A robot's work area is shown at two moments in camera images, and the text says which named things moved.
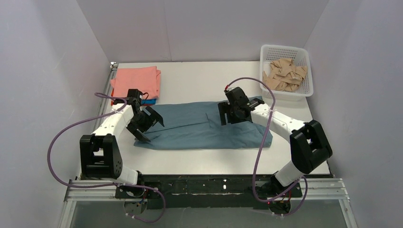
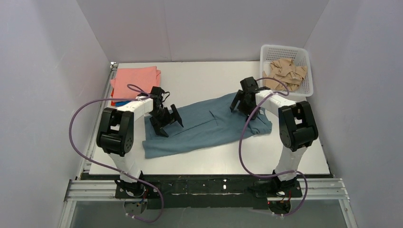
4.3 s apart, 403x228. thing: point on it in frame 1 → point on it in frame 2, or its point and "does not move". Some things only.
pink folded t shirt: x=146 y=79 does not move
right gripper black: x=227 y=109 → x=244 y=99
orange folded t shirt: x=112 y=95 does not move
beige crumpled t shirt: x=284 y=75 does not move
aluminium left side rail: x=104 y=107 does not move
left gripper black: x=144 y=123 → x=165 y=117
